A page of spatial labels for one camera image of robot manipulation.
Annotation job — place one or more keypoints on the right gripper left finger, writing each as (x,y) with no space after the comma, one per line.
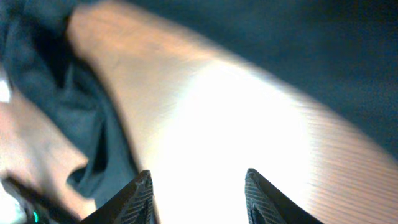
(131,205)

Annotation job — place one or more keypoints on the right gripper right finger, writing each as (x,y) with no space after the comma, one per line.
(266,204)

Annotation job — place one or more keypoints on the black leggings with red waistband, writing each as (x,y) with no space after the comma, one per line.
(343,53)

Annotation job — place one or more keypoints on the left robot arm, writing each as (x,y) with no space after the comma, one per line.
(24,205)

